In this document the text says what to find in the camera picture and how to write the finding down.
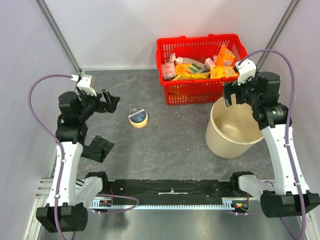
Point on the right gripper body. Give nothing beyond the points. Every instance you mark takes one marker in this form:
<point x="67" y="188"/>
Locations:
<point x="238" y="91"/>

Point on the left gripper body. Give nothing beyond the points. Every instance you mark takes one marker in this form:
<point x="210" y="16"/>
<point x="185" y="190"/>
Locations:
<point x="91" y="103"/>

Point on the black trash bag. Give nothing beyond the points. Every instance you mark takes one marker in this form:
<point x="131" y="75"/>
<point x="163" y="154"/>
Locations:
<point x="98" y="149"/>

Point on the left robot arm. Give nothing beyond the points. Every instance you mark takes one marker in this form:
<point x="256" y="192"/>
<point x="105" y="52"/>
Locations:
<point x="66" y="208"/>

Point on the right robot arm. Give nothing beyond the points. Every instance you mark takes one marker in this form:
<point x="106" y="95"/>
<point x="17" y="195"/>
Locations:
<point x="289" y="195"/>

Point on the beige trash bin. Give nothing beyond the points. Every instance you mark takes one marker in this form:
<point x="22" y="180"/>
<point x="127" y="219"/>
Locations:
<point x="231" y="130"/>

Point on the yellow snack box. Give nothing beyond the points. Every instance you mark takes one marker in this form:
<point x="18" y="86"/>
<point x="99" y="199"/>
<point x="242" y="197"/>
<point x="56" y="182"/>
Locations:
<point x="218" y="72"/>

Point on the yellow snack bag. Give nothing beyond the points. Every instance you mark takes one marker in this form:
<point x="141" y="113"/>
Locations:
<point x="197" y="76"/>

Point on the masking tape roll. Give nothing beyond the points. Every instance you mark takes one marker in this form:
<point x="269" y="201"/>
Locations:
<point x="138" y="117"/>

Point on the orange carton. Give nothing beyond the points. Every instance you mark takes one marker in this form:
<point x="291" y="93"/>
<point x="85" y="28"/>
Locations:
<point x="225" y="57"/>

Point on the pink small packet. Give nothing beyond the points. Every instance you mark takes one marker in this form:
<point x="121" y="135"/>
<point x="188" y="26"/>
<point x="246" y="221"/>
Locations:
<point x="208" y="63"/>

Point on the green yellow packet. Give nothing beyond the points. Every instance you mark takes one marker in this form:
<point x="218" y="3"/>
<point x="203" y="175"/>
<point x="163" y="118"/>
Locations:
<point x="193" y="68"/>

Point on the red plastic basket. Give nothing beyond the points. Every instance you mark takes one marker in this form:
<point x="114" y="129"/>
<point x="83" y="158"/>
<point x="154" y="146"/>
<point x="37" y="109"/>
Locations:
<point x="194" y="91"/>

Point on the orange snack pack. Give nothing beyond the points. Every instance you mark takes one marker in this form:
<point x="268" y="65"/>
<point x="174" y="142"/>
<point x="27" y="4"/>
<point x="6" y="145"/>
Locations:
<point x="181" y="69"/>

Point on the pink capped bottle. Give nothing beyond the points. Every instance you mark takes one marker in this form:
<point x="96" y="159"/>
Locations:
<point x="184" y="60"/>

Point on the pink pouch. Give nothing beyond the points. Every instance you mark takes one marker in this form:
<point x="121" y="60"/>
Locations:
<point x="168" y="71"/>

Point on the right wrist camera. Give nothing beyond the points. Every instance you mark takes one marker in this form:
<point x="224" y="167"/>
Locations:
<point x="246" y="70"/>

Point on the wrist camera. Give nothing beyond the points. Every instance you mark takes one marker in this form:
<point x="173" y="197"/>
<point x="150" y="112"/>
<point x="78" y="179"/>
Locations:
<point x="85" y="83"/>
<point x="246" y="70"/>

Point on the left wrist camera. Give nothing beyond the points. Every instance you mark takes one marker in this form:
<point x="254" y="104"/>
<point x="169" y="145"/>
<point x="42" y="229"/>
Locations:
<point x="85" y="83"/>

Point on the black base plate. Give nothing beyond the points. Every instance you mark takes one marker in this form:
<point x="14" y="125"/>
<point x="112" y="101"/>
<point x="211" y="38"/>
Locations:
<point x="173" y="192"/>

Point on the slotted cable duct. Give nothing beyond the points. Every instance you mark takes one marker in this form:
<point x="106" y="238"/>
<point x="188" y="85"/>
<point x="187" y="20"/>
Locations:
<point x="100" y="203"/>

